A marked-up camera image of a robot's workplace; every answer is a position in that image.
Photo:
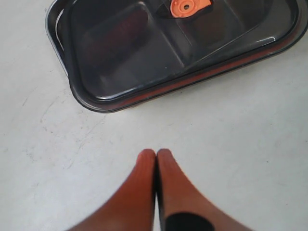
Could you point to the stainless steel lunch box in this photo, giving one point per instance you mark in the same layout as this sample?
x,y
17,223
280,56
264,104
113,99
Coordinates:
x,y
60,48

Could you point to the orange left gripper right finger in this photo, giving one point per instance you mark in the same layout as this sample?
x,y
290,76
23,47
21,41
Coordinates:
x,y
181,206

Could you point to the dark transparent lunch box lid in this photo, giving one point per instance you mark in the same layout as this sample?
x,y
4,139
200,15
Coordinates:
x,y
173,48

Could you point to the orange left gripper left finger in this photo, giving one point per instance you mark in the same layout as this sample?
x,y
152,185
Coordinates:
x,y
131,207

